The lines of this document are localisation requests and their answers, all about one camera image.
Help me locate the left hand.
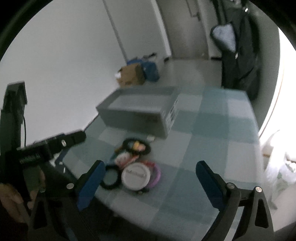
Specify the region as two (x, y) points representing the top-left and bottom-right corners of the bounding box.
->
(1, 166), (46, 225)

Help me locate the white round compact case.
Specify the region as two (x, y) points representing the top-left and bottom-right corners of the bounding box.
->
(121, 163), (151, 191)

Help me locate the white bag by window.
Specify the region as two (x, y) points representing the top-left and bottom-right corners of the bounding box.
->
(262, 131), (295, 209)

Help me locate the teal checkered tablecloth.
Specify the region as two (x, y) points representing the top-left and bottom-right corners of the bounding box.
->
(63, 86), (263, 240)

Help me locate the grey cardboard box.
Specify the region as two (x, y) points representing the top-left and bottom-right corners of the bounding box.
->
(96, 86), (180, 138)

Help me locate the brown cardboard box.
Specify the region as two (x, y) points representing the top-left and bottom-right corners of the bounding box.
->
(115, 63), (145, 88)

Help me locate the blue box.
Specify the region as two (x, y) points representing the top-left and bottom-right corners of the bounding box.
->
(126, 58), (159, 82)

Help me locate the black hanging jacket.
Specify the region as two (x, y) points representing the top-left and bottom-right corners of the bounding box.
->
(210, 1), (260, 100)

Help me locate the door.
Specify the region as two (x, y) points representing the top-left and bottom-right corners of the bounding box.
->
(157, 0), (209, 60)

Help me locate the black round ring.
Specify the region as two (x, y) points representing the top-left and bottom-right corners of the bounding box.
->
(100, 164), (123, 191)

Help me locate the purple bracelet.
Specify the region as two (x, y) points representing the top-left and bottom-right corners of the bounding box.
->
(145, 163), (162, 188)

